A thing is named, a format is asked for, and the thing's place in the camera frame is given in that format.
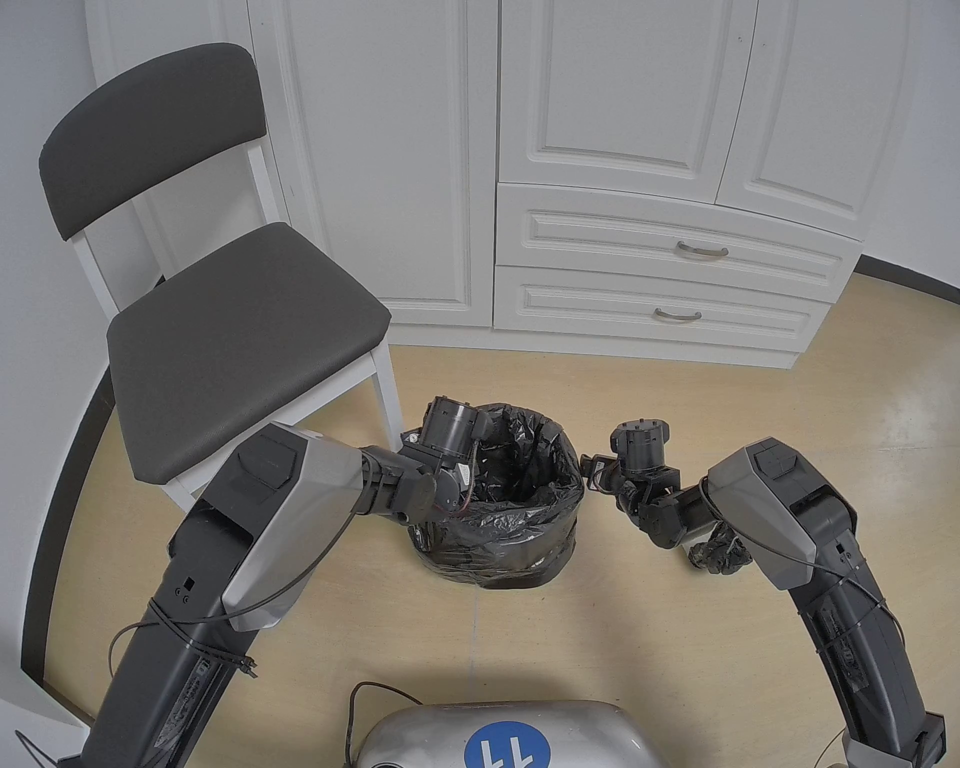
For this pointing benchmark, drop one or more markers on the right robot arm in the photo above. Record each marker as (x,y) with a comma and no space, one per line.
(787,510)

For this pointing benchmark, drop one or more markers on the white chair dark grey seat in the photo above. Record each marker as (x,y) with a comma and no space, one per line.
(225,337)

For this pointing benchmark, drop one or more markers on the black plastic bag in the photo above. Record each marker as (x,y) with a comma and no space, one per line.
(510,532)

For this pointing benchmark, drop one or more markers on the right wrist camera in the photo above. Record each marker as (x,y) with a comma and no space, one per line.
(600,469)

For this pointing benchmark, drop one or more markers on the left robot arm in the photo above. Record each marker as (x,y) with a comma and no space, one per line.
(277,510)

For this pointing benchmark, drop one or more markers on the crumpled black plastic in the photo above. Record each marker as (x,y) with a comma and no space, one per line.
(724,559)

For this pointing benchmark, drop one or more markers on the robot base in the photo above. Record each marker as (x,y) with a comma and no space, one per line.
(570,735)

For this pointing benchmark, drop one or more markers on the white wardrobe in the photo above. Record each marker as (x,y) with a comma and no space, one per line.
(615,90)

